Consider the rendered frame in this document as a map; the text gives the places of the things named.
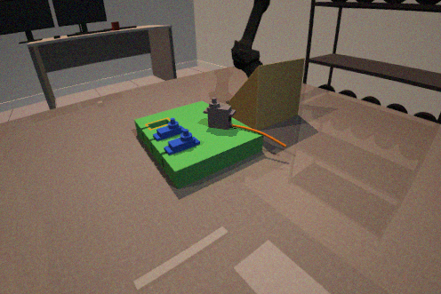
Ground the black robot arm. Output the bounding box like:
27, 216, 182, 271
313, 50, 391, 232
231, 0, 270, 78

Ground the green flat block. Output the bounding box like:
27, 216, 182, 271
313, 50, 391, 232
135, 101, 263, 189

